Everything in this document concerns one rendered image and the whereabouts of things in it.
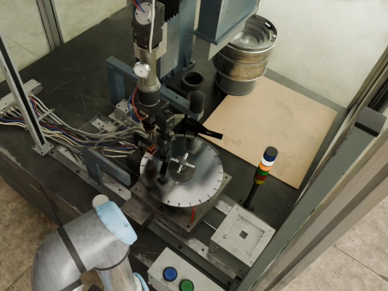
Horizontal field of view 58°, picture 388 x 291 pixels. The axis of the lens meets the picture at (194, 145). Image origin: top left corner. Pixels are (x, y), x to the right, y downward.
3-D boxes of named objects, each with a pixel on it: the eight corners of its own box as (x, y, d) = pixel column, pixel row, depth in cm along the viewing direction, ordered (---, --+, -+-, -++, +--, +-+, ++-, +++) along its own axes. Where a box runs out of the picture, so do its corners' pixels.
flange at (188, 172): (163, 163, 140) (163, 159, 138) (188, 153, 143) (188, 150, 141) (175, 185, 134) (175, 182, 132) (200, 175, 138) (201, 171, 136)
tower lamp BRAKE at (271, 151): (278, 155, 125) (280, 150, 122) (272, 163, 122) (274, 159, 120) (267, 149, 126) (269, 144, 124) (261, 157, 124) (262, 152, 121)
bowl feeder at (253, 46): (269, 81, 204) (288, 28, 175) (243, 111, 188) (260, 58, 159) (226, 58, 213) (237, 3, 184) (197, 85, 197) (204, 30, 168)
